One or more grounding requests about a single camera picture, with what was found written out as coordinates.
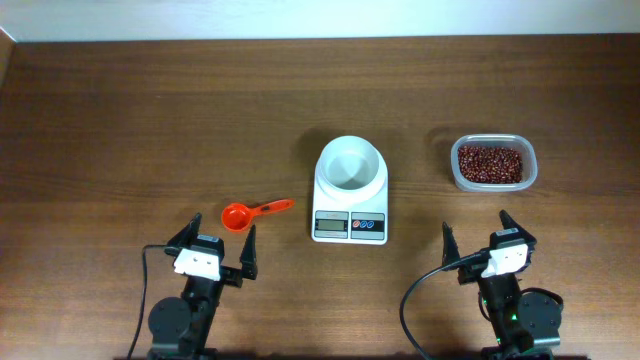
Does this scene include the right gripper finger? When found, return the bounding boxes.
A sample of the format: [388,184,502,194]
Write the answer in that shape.
[499,210,530,237]
[441,222,461,271]

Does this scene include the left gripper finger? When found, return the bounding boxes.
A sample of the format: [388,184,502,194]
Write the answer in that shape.
[239,225,258,280]
[165,213,202,256]

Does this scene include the orange plastic measuring scoop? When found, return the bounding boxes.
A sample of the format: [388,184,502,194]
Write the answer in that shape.
[221,199,295,232]

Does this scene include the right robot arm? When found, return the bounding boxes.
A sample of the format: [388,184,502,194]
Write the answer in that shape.
[442,210,564,359]

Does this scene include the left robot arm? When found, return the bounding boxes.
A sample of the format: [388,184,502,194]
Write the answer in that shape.
[146,214,258,359]

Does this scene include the white digital kitchen scale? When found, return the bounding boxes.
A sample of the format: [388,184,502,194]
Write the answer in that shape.
[311,174,389,245]

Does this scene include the red adzuki beans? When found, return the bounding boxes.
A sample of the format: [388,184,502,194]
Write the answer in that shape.
[457,146,523,184]

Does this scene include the clear plastic container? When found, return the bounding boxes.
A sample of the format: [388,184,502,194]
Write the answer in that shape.
[450,134,538,192]

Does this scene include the white round bowl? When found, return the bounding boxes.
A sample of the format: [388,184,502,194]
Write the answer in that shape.
[315,136,388,199]

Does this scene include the right black cable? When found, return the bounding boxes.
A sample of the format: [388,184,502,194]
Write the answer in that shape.
[398,251,491,360]

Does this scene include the black cable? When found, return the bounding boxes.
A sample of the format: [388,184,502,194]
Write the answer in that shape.
[398,251,491,360]
[126,244,174,360]

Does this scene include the left black cable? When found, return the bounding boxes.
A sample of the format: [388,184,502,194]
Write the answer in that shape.
[126,244,174,360]

